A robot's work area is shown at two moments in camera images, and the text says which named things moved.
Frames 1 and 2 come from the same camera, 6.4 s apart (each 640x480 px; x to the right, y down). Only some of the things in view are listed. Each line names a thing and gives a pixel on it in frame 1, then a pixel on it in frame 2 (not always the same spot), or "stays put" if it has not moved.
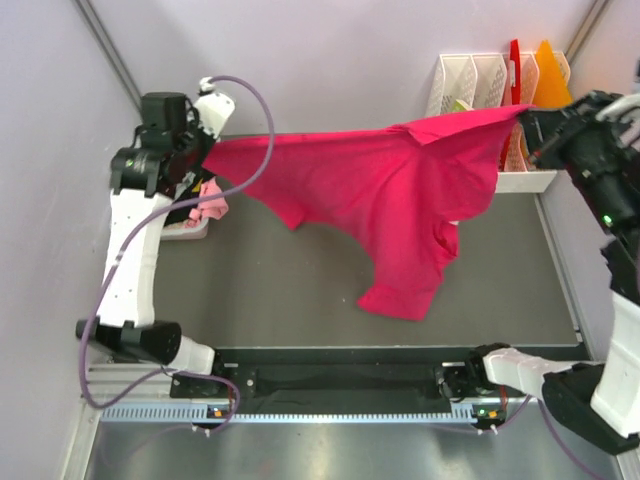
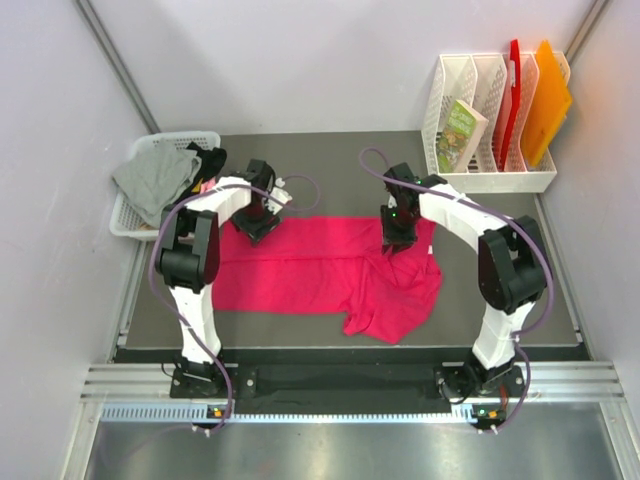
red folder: (515, 92) stays put
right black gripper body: (581, 144) -> (396, 225)
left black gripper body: (194, 144) -> (256, 215)
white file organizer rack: (479, 81) stays put
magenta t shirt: (425, 178) -> (332, 265)
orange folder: (551, 90) stays put
